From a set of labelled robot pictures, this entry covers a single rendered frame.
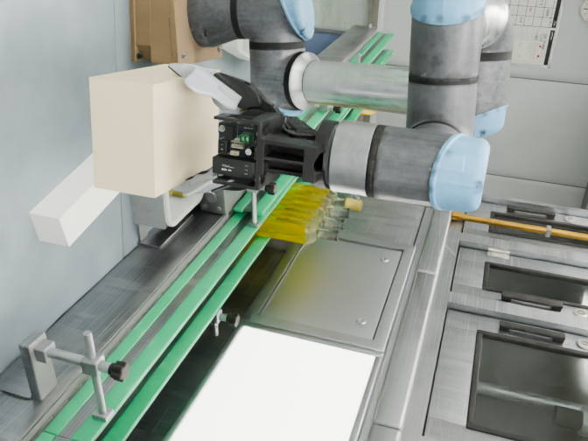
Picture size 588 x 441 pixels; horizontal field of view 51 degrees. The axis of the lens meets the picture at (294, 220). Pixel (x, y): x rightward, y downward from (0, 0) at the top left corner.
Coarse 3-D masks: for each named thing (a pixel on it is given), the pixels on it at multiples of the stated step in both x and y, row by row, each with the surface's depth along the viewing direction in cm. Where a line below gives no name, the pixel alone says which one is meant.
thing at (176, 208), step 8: (168, 192) 129; (168, 200) 129; (176, 200) 141; (184, 200) 142; (192, 200) 142; (168, 208) 130; (176, 208) 138; (184, 208) 139; (168, 216) 130; (176, 216) 136; (184, 216) 138; (168, 224) 132; (176, 224) 134
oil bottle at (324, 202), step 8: (288, 192) 167; (296, 192) 167; (304, 192) 167; (288, 200) 165; (296, 200) 164; (304, 200) 164; (312, 200) 164; (320, 200) 164; (328, 200) 164; (328, 208) 163
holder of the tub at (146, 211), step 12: (132, 204) 132; (144, 204) 131; (156, 204) 130; (132, 216) 134; (144, 216) 133; (156, 216) 132; (144, 228) 138; (156, 228) 143; (168, 228) 143; (144, 240) 138; (156, 240) 138
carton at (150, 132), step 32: (96, 96) 64; (128, 96) 63; (160, 96) 63; (192, 96) 70; (96, 128) 65; (128, 128) 64; (160, 128) 64; (192, 128) 72; (96, 160) 67; (128, 160) 65; (160, 160) 66; (192, 160) 73; (128, 192) 67; (160, 192) 67
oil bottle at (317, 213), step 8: (280, 200) 164; (280, 208) 160; (288, 208) 160; (296, 208) 160; (304, 208) 160; (312, 208) 160; (320, 208) 161; (312, 216) 158; (320, 216) 158; (320, 224) 158
